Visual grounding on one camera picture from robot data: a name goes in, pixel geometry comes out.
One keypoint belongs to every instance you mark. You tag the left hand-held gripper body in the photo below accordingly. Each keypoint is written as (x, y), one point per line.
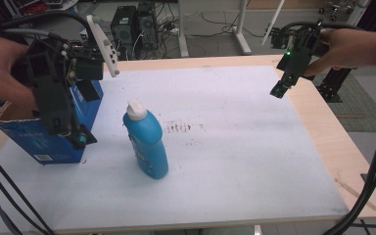
(88, 68)

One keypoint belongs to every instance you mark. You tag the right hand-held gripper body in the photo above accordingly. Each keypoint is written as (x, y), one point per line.
(298, 55)

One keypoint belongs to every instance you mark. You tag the blue cardboard box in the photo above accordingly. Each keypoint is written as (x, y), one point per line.
(29, 140)

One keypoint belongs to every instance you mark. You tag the blue bottle with white cap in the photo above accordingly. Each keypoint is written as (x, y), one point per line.
(148, 143)

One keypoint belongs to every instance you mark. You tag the person's right hand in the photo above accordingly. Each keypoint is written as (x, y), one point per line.
(349, 49)

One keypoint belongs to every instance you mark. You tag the white rod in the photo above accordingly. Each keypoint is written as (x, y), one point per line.
(272, 23)

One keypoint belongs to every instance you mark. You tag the black computer tower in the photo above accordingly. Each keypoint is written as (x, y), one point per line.
(147, 26)
(123, 29)

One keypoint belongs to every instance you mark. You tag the white table mat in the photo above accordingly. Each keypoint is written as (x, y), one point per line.
(225, 147)

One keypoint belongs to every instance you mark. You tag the white power strip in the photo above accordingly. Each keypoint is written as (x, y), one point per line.
(174, 31)

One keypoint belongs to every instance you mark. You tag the white-legged desk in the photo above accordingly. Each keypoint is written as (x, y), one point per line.
(183, 32)

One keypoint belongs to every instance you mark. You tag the black aluminium frame stand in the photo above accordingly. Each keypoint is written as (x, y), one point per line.
(336, 81)

